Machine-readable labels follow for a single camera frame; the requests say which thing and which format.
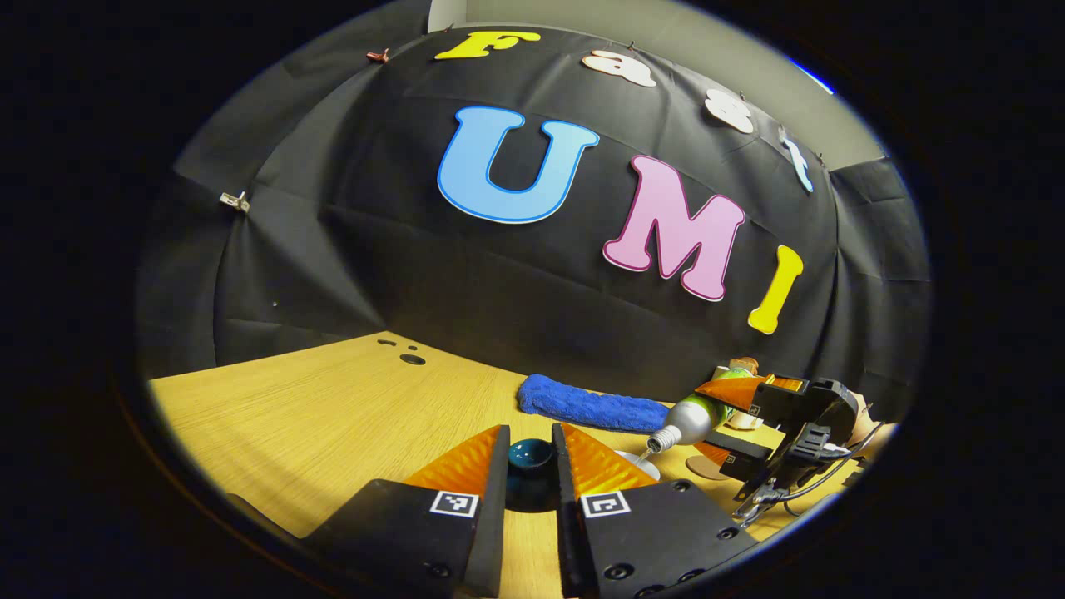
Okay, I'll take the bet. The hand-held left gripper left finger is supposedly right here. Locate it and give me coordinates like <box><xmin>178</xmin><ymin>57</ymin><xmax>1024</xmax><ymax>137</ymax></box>
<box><xmin>304</xmin><ymin>424</ymin><xmax>511</xmax><ymax>599</ymax></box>

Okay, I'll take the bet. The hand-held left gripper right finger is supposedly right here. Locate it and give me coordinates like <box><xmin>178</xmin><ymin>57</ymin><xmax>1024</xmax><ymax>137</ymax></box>
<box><xmin>552</xmin><ymin>422</ymin><xmax>758</xmax><ymax>599</ymax></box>

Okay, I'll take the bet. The round brown coaster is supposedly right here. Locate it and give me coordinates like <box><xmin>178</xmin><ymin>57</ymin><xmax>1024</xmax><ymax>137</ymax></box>
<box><xmin>686</xmin><ymin>453</ymin><xmax>733</xmax><ymax>482</ymax></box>

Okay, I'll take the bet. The silver and green water bottle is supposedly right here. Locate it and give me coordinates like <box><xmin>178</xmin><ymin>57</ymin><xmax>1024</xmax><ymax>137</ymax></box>
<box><xmin>646</xmin><ymin>391</ymin><xmax>743</xmax><ymax>454</ymax></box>

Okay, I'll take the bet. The teal teacup lid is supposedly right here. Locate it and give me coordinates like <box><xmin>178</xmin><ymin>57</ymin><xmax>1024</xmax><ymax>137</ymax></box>
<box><xmin>505</xmin><ymin>438</ymin><xmax>558</xmax><ymax>512</ymax></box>

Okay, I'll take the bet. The blue towel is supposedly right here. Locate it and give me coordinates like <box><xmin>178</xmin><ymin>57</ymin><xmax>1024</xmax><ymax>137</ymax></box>
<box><xmin>518</xmin><ymin>374</ymin><xmax>673</xmax><ymax>434</ymax></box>

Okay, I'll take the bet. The black backdrop cloth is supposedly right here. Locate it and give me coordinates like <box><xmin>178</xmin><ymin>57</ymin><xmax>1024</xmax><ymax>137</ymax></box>
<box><xmin>137</xmin><ymin>0</ymin><xmax>931</xmax><ymax>425</ymax></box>

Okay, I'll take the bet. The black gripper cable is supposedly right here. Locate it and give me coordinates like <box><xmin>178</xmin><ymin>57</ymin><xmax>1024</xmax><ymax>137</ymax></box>
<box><xmin>741</xmin><ymin>423</ymin><xmax>884</xmax><ymax>527</ymax></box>

